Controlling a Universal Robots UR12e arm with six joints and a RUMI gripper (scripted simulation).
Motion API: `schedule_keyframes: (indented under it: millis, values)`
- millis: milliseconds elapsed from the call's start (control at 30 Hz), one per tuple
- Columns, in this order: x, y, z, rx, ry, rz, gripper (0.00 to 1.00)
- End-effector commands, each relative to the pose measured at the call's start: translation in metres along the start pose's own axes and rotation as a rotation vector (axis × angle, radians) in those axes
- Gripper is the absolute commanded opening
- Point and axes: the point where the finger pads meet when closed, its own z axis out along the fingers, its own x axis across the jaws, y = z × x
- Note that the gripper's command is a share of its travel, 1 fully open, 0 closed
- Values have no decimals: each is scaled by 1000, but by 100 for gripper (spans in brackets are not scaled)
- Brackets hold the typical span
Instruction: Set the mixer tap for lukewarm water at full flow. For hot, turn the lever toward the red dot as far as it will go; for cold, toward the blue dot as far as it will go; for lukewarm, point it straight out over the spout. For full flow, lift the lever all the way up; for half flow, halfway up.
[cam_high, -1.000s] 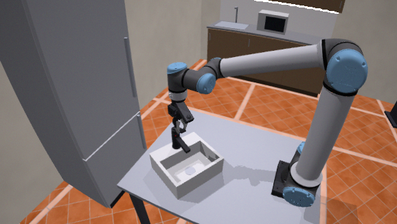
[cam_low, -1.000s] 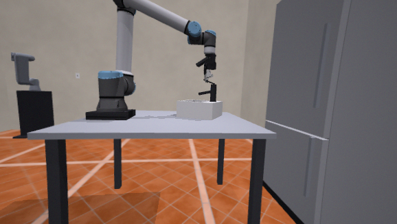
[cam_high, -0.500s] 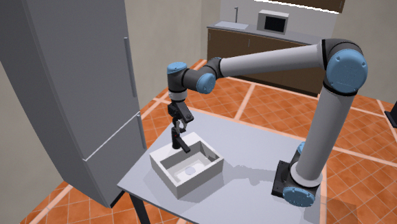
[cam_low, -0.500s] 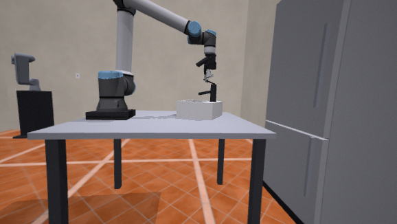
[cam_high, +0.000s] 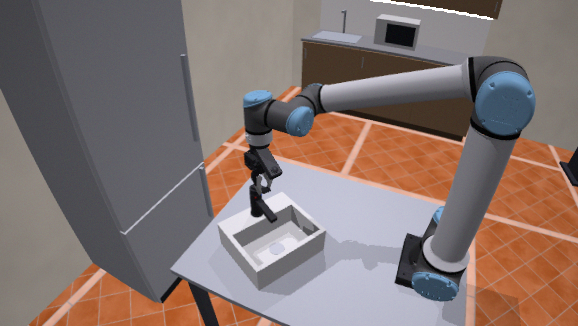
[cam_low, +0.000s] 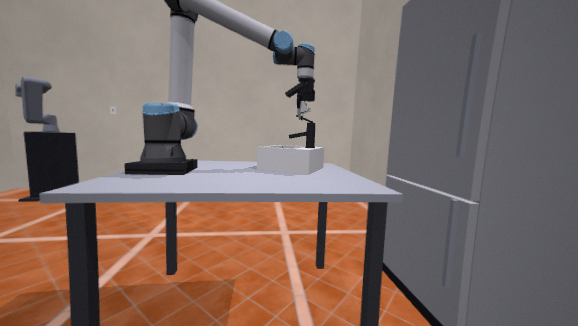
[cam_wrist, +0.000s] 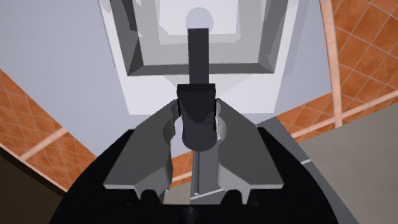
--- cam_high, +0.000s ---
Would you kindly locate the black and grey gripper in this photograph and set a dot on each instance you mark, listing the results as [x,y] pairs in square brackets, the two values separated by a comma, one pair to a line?
[254,165]

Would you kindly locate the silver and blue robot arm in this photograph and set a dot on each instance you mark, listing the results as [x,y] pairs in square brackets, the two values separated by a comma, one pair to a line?
[505,105]

